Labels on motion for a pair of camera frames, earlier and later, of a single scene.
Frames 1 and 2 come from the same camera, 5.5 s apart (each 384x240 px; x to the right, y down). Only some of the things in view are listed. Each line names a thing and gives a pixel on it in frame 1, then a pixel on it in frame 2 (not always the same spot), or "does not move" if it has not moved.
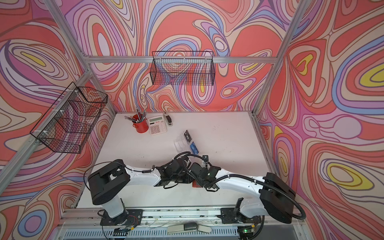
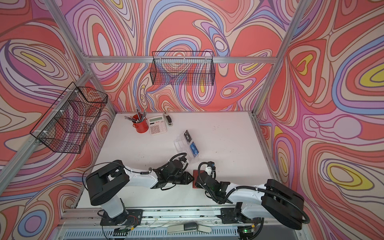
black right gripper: (200, 182) to (199, 186)
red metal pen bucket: (140, 123) does not move
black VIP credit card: (187, 136) does not move
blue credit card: (194, 148) does not move
